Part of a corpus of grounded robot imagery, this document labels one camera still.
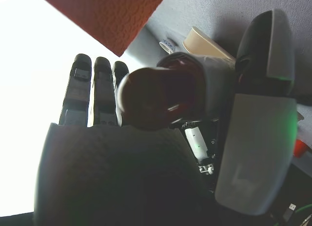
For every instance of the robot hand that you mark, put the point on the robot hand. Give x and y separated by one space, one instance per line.
122 182

